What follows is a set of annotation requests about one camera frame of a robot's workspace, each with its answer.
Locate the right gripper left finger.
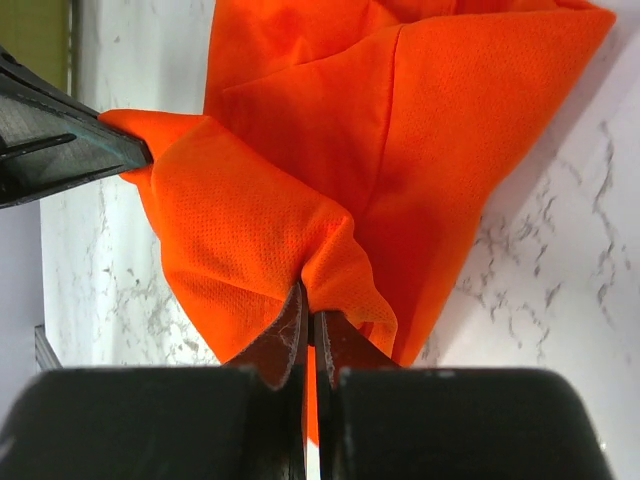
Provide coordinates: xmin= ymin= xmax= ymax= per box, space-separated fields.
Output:
xmin=1 ymin=285 xmax=306 ymax=479

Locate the aluminium rail frame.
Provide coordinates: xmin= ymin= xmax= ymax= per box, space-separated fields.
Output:
xmin=34 ymin=324 xmax=62 ymax=371

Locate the olive green plastic basket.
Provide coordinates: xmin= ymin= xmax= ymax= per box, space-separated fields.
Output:
xmin=1 ymin=0 xmax=72 ymax=93

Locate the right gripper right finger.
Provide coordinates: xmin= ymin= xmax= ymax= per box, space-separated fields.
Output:
xmin=312 ymin=312 xmax=612 ymax=479

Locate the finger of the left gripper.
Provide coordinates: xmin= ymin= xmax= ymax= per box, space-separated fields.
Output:
xmin=0 ymin=49 xmax=152 ymax=208

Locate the orange t shirt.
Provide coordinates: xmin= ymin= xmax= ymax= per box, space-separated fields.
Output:
xmin=97 ymin=0 xmax=617 ymax=446

